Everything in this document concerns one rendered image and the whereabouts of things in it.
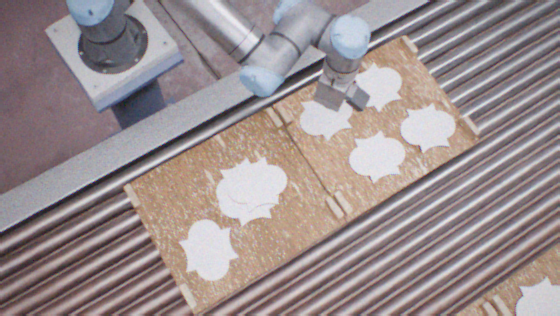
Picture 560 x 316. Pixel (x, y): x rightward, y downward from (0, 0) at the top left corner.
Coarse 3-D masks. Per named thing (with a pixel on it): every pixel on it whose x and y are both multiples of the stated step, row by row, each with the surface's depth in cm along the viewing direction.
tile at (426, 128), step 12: (432, 108) 150; (408, 120) 149; (420, 120) 149; (432, 120) 149; (444, 120) 149; (408, 132) 148; (420, 132) 148; (432, 132) 148; (444, 132) 148; (420, 144) 147; (432, 144) 147; (444, 144) 147
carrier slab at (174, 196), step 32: (256, 128) 147; (192, 160) 143; (224, 160) 144; (256, 160) 144; (288, 160) 144; (160, 192) 140; (192, 192) 140; (288, 192) 142; (320, 192) 142; (160, 224) 138; (192, 224) 138; (224, 224) 138; (256, 224) 139; (288, 224) 139; (320, 224) 139; (256, 256) 136; (288, 256) 136; (192, 288) 133; (224, 288) 133
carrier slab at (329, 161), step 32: (384, 64) 155; (416, 64) 155; (288, 96) 150; (416, 96) 152; (288, 128) 147; (352, 128) 148; (384, 128) 149; (320, 160) 145; (416, 160) 146; (352, 192) 142; (384, 192) 143
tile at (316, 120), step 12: (312, 108) 149; (324, 108) 149; (348, 108) 149; (300, 120) 147; (312, 120) 147; (324, 120) 148; (336, 120) 148; (312, 132) 146; (324, 132) 146; (336, 132) 147
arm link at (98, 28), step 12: (72, 0) 136; (84, 0) 136; (96, 0) 136; (108, 0) 136; (120, 0) 140; (132, 0) 144; (72, 12) 137; (84, 12) 136; (96, 12) 136; (108, 12) 138; (120, 12) 142; (84, 24) 139; (96, 24) 139; (108, 24) 141; (120, 24) 145; (96, 36) 144; (108, 36) 145
